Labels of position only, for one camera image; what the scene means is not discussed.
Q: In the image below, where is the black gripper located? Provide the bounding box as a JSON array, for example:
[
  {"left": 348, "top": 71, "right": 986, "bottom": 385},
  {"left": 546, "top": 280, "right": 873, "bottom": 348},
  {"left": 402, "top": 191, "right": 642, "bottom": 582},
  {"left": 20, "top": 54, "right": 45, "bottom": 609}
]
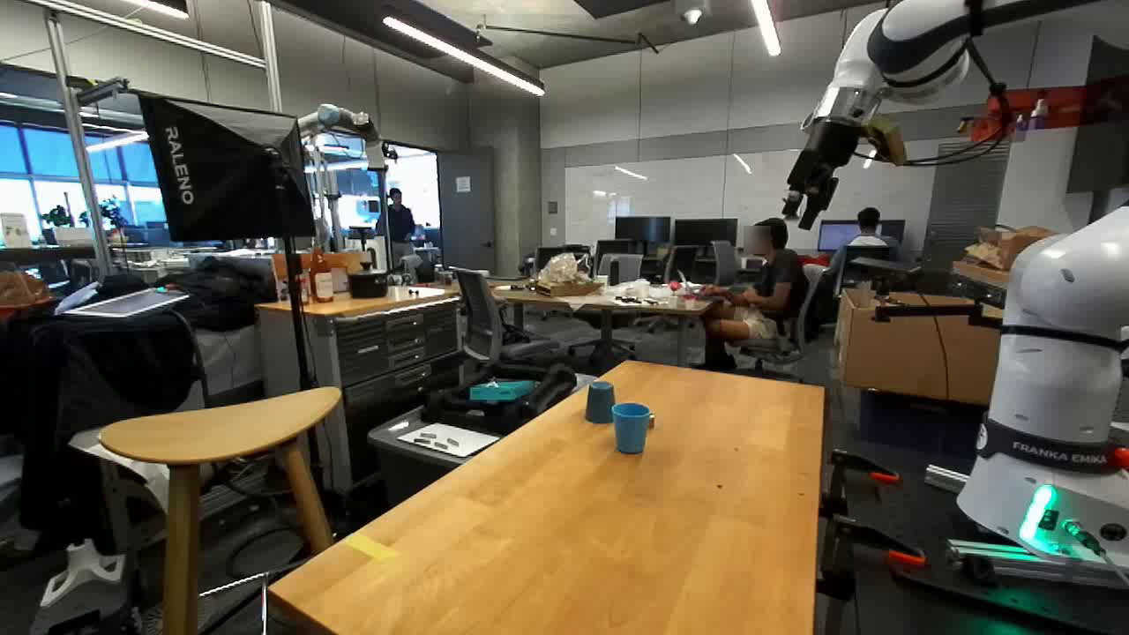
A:
[{"left": 783, "top": 121, "right": 863, "bottom": 229}]

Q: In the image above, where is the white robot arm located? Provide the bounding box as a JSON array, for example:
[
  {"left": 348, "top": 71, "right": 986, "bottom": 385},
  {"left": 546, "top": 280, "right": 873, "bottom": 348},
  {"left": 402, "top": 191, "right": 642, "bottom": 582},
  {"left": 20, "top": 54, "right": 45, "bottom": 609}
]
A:
[{"left": 783, "top": 0, "right": 1091, "bottom": 229}]

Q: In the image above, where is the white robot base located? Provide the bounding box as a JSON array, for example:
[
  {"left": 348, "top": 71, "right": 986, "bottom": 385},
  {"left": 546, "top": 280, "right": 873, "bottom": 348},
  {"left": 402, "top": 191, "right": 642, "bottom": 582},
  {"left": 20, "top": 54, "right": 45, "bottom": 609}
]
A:
[{"left": 955, "top": 206, "right": 1129, "bottom": 574}]

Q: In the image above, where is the upside-down blue cup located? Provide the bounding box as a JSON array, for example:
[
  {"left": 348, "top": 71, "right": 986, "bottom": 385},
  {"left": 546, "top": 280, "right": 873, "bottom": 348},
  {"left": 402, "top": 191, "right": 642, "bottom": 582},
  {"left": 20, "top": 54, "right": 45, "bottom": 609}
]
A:
[{"left": 585, "top": 382, "right": 613, "bottom": 422}]

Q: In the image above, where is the upright blue cup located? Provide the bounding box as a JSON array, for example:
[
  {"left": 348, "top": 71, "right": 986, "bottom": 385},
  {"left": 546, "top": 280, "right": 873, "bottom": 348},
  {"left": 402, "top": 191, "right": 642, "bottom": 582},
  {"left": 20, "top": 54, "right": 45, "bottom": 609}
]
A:
[{"left": 613, "top": 402, "right": 652, "bottom": 456}]

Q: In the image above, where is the seated person dark shirt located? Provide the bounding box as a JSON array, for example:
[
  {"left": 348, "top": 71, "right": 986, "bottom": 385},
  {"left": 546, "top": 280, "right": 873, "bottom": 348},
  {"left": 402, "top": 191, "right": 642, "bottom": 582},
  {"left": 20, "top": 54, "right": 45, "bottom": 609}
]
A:
[{"left": 703, "top": 219, "right": 808, "bottom": 369}]

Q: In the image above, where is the cardboard box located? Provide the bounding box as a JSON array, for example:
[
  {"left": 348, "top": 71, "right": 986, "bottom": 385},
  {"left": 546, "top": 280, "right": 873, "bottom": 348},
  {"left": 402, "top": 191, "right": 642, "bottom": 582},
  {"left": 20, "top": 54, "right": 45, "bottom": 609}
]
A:
[{"left": 835, "top": 289, "right": 1000, "bottom": 406}]

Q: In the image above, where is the orange black clamp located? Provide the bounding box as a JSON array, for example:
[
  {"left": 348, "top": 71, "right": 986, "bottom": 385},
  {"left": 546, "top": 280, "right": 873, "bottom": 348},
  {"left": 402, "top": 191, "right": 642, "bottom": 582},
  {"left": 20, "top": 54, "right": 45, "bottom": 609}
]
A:
[
  {"left": 817, "top": 448, "right": 904, "bottom": 517},
  {"left": 816, "top": 514, "right": 928, "bottom": 601}
]

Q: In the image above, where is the grey office chair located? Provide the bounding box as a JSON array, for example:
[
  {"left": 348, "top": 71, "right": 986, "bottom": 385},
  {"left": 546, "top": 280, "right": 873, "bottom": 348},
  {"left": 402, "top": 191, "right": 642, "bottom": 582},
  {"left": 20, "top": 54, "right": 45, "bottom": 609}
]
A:
[{"left": 455, "top": 268, "right": 519, "bottom": 363}]

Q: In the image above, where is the teal case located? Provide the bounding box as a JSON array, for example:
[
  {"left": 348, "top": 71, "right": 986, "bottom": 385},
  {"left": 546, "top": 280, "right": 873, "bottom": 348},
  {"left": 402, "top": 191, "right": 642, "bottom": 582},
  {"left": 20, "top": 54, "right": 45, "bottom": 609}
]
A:
[{"left": 470, "top": 376, "right": 539, "bottom": 406}]

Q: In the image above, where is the grey drawer cabinet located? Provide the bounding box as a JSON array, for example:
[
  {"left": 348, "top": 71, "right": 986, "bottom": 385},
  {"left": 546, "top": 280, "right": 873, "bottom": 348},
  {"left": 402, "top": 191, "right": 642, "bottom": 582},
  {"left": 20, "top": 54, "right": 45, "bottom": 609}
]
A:
[{"left": 258, "top": 287, "right": 459, "bottom": 495}]

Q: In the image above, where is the black softbox light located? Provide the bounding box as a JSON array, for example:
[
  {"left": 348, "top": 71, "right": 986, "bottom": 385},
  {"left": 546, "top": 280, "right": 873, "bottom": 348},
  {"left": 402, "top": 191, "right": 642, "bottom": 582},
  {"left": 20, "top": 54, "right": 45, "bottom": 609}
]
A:
[{"left": 138, "top": 92, "right": 315, "bottom": 241}]

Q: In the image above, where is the wooden stool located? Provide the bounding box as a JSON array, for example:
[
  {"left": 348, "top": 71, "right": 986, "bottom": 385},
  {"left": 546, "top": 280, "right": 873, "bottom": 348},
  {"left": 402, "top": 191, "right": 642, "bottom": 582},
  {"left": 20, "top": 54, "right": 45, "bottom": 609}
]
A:
[{"left": 99, "top": 387, "right": 341, "bottom": 635}]

